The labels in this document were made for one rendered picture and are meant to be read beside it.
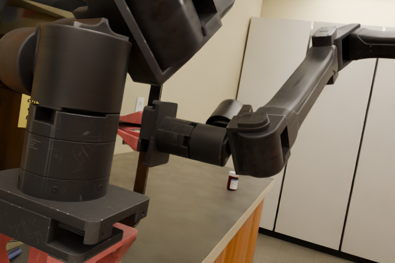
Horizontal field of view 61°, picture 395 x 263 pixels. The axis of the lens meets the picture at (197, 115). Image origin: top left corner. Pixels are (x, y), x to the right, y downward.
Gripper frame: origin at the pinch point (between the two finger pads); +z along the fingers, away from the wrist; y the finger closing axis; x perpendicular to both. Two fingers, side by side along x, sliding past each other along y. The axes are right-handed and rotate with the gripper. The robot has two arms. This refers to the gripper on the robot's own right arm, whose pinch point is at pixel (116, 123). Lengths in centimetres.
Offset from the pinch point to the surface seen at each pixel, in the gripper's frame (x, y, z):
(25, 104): 9.3, 1.0, 10.4
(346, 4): -340, 131, -29
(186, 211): -40.8, -26.0, -0.1
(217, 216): -45, -26, -8
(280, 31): -295, 86, 26
